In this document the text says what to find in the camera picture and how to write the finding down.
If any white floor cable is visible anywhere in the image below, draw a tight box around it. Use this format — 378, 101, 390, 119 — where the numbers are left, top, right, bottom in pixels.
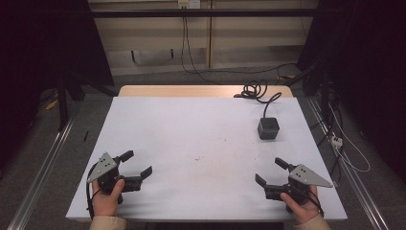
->
327, 103, 372, 174

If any white power strip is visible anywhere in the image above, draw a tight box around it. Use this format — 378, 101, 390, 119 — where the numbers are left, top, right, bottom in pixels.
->
329, 134, 345, 150

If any hand-held gripper black cable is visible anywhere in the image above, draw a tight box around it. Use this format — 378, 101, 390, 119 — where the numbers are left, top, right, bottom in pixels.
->
305, 191, 326, 219
85, 162, 102, 220

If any black metal stand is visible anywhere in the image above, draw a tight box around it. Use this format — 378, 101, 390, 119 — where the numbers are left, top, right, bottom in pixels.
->
56, 71, 120, 132

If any black coiled cable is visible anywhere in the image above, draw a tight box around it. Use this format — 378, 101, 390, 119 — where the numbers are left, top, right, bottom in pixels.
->
234, 79, 283, 119

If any yellow floor scrap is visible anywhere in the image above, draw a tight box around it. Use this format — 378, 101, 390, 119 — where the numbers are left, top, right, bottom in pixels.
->
45, 98, 60, 111

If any person's left hand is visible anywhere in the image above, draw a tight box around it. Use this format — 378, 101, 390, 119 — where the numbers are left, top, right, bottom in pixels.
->
92, 178, 125, 219

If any black cube-shaped box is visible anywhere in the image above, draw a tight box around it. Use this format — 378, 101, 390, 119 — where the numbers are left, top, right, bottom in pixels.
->
257, 116, 282, 141

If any white table cover sheet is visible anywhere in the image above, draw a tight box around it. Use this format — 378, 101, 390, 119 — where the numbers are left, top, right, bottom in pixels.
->
65, 96, 349, 223

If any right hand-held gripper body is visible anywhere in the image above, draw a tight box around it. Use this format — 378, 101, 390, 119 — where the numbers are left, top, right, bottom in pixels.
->
264, 163, 334, 214

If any black hanging wall cable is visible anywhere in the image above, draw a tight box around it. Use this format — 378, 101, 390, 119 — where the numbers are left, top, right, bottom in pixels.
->
180, 15, 299, 86

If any right hand-held gripper black cable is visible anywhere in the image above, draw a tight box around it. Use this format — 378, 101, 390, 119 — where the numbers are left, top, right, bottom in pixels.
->
305, 191, 326, 219

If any black curtain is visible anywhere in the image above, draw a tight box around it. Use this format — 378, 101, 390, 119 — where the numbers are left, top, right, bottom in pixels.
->
0, 0, 115, 180
296, 0, 406, 185

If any black horizontal bar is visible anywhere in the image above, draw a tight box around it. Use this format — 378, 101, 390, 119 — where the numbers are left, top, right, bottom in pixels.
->
90, 8, 321, 19

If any white wall socket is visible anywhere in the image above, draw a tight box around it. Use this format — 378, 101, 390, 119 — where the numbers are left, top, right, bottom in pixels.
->
177, 0, 202, 10

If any aluminium floor rail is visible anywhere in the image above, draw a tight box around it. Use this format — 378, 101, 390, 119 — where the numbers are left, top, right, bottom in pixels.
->
306, 95, 391, 230
7, 117, 77, 230

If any person's right hand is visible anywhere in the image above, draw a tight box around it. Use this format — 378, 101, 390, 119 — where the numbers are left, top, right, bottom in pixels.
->
280, 186, 321, 225

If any left hand-held gripper black cable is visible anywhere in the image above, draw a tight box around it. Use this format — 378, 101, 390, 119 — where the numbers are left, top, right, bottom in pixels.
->
85, 162, 102, 220

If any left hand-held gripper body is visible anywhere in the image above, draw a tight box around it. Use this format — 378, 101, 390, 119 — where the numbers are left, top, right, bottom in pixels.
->
86, 151, 144, 205

